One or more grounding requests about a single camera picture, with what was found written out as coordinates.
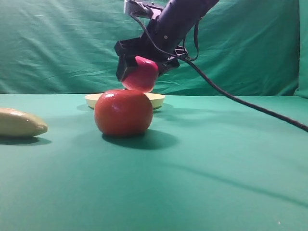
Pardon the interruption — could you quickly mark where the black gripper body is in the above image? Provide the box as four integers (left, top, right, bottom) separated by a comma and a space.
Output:
115, 16, 187, 64

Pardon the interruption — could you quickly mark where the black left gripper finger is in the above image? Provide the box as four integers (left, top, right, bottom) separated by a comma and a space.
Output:
116, 55, 138, 82

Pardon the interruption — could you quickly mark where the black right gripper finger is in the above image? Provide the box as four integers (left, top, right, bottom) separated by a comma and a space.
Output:
157, 60, 180, 77

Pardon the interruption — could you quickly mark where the red apple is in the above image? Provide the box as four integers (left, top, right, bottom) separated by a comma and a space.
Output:
122, 56, 159, 93

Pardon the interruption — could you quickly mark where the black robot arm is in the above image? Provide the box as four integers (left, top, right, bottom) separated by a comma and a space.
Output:
114, 0, 217, 81

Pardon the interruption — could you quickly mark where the yellow oval plate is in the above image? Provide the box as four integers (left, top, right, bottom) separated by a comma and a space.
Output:
85, 93, 165, 110

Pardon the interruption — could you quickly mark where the orange fruit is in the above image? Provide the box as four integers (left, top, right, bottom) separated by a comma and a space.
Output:
94, 89, 153, 137

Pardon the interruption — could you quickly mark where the yellow banana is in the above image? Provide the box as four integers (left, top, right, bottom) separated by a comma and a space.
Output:
0, 108, 48, 137

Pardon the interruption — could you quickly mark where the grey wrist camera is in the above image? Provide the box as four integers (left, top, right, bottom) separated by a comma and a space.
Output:
123, 0, 154, 18

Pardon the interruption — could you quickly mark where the black cable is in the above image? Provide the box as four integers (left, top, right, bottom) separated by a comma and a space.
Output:
129, 13, 308, 132

